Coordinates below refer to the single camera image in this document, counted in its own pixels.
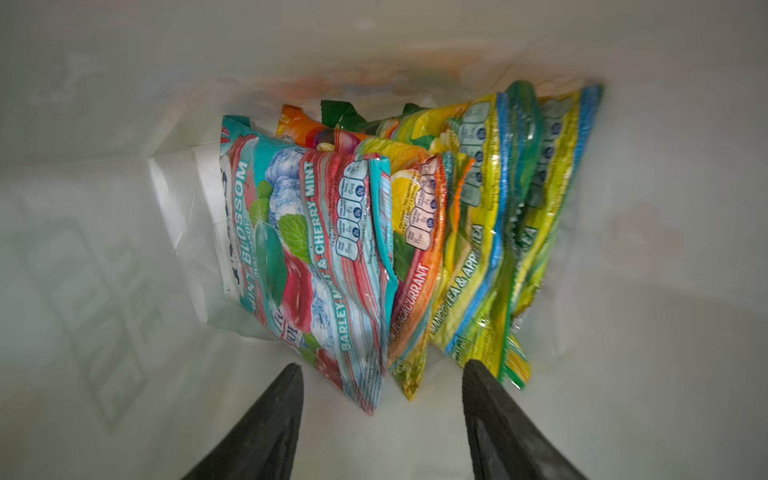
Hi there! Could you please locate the orange blackcurrant candy packet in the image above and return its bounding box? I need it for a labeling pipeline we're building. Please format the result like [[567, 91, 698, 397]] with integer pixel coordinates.
[[276, 101, 466, 399]]

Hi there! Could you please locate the green apple candy packet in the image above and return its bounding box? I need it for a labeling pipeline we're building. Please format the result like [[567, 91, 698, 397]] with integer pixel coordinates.
[[321, 80, 604, 388]]

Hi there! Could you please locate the teal mint candy packet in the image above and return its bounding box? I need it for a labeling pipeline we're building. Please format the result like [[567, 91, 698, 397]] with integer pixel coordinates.
[[219, 116, 398, 413]]

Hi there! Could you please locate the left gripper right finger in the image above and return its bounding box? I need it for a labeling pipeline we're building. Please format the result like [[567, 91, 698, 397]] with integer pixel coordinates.
[[462, 360, 585, 480]]

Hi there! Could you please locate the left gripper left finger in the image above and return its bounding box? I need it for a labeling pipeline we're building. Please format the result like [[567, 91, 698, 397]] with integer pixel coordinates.
[[184, 363, 304, 479]]

